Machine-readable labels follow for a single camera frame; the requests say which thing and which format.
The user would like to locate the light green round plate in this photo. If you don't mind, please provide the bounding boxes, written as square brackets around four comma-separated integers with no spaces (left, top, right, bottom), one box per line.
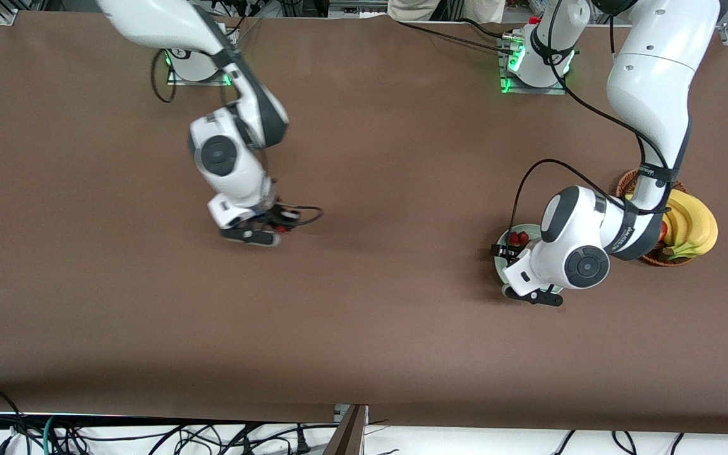
[494,224,545,289]

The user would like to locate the brown wicker basket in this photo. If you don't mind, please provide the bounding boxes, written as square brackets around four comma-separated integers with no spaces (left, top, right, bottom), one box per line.
[616,168,696,267]

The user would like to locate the large yellow banana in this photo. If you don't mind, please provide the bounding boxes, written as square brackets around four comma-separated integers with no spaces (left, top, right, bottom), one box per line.
[662,190,719,260]

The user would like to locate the beige person trousers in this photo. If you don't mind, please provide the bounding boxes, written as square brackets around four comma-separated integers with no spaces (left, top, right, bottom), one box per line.
[388,0,505,23]

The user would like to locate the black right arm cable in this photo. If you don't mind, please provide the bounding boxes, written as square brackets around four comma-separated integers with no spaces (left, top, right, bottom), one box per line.
[151,13,325,229]

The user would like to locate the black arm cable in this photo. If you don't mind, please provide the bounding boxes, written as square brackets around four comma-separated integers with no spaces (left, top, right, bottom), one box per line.
[151,13,325,229]
[511,0,687,236]

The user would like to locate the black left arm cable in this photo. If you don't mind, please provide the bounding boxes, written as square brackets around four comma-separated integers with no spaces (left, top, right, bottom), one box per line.
[511,0,687,236]

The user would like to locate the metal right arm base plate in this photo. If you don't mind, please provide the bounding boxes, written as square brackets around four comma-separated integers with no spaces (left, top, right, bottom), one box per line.
[167,47,234,87]

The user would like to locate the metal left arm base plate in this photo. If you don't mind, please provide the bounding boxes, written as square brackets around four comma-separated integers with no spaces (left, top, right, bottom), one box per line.
[500,35,568,95]

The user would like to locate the black base power cables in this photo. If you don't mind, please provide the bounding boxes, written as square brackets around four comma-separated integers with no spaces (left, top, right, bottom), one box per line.
[212,0,265,40]

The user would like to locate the long black table cable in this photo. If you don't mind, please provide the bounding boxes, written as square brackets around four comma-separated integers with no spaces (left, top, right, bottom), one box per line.
[394,20,516,55]

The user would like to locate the aluminium profile post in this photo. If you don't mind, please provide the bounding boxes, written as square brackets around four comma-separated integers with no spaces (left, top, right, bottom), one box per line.
[323,403,369,455]

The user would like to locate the short black table cable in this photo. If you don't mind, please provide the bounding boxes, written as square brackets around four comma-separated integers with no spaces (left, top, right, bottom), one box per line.
[456,18,510,40]

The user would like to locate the teal floor cable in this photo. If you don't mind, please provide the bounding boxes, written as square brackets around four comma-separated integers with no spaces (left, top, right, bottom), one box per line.
[42,415,59,455]

